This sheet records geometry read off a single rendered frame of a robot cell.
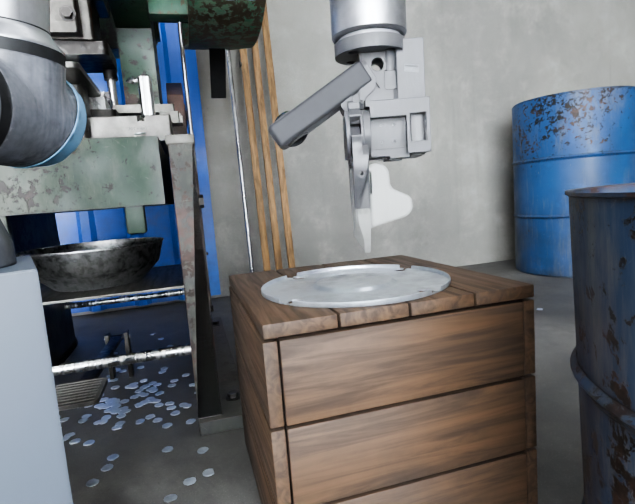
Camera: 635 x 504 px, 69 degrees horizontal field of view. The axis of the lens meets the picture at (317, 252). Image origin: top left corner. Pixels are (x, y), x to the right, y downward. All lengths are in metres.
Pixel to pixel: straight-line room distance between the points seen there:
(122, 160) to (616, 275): 0.92
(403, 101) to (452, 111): 2.46
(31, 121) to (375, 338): 0.46
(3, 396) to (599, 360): 0.48
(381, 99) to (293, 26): 2.20
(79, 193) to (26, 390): 0.66
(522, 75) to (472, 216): 0.90
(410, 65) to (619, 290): 0.27
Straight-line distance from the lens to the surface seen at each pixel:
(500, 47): 3.19
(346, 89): 0.48
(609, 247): 0.39
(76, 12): 1.28
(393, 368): 0.61
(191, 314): 1.03
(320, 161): 2.56
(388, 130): 0.48
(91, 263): 1.17
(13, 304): 0.46
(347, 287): 0.67
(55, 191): 1.09
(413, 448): 0.67
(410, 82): 0.49
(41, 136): 0.61
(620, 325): 0.39
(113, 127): 1.17
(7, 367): 0.47
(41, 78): 0.62
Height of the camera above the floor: 0.49
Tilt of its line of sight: 7 degrees down
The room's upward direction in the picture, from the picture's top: 4 degrees counter-clockwise
